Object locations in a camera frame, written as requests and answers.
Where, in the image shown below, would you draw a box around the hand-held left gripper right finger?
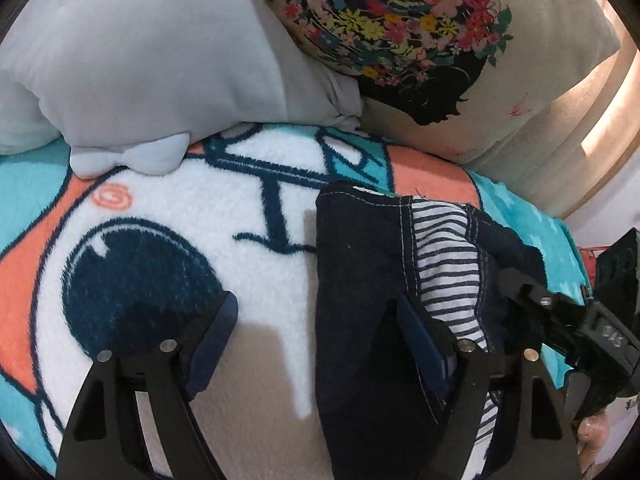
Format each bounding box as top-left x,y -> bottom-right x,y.
395,292 -> 583,480

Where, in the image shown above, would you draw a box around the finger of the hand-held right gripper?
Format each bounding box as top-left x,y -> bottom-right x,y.
497,267 -> 592,352

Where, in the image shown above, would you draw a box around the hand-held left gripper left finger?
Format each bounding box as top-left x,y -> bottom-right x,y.
55,290 -> 240,480

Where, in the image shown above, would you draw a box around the striped navy pants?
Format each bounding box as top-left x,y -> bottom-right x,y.
315,180 -> 551,480

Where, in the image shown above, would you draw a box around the person's right hand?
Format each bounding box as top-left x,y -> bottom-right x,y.
575,407 -> 613,480

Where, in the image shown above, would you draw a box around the teal cartoon printed blanket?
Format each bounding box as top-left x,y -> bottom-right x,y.
0,122 -> 588,480

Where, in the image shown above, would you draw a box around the cream floral printed cushion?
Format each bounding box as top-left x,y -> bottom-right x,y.
250,0 -> 622,181

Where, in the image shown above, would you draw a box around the grey plush pillow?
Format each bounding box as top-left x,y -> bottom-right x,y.
0,0 -> 363,180

